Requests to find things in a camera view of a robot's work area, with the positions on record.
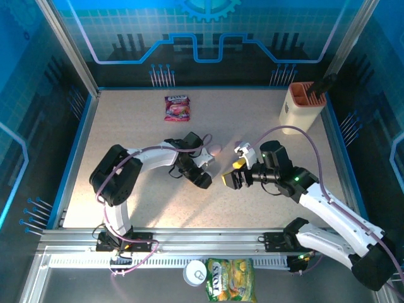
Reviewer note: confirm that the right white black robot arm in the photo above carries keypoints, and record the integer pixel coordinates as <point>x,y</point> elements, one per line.
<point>331,211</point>

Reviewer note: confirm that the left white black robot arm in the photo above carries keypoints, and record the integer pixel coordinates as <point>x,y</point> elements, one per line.
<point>151,158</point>

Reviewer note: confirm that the aluminium mounting rail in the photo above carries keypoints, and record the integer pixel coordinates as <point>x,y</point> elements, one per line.
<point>205,238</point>

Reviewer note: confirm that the white round tin can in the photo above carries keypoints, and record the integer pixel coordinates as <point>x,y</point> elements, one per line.
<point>192,274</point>

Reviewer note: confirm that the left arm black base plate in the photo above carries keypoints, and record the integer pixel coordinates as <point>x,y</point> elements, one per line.
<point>143,236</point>

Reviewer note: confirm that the aluminium table side rail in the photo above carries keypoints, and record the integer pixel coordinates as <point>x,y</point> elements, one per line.
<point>77,158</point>
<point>341,158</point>

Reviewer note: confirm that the red Fox's candy bag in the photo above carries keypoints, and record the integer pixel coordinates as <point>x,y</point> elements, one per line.
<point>176,109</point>

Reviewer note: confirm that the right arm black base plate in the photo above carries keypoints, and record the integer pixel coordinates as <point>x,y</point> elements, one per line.
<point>273,241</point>

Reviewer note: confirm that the green Fox's candy bag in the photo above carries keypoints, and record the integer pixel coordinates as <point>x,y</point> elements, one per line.
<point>230,277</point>

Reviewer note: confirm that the aluminium frame post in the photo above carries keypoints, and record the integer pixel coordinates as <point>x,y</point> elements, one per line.
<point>355,31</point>
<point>69,47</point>

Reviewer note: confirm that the pink earbud charging case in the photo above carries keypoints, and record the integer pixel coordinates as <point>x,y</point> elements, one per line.
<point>217,148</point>

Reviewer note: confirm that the beige utensil holder orange rim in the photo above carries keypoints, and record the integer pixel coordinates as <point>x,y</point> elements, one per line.
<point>296,116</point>

